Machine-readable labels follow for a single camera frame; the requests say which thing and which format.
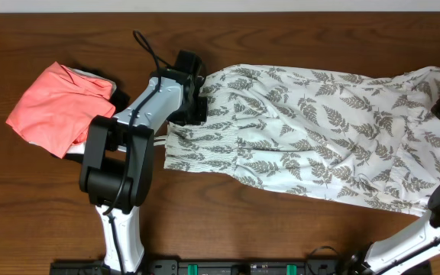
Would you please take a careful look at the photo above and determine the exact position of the black garment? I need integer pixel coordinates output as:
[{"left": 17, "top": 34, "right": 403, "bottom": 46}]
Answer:
[{"left": 78, "top": 66, "right": 131, "bottom": 114}]

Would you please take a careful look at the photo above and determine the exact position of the white fern print dress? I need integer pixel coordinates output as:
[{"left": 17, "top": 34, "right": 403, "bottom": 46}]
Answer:
[{"left": 157, "top": 64, "right": 440, "bottom": 216}]

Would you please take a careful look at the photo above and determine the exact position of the pink garment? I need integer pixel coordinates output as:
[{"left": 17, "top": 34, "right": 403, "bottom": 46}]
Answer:
[{"left": 6, "top": 62, "right": 117, "bottom": 158}]

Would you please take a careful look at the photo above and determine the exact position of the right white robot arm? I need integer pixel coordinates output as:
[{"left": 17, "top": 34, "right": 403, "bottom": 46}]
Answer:
[{"left": 335, "top": 164, "right": 440, "bottom": 275}]

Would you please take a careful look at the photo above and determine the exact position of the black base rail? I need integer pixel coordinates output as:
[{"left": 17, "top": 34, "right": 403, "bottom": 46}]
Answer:
[{"left": 50, "top": 247, "right": 433, "bottom": 275}]

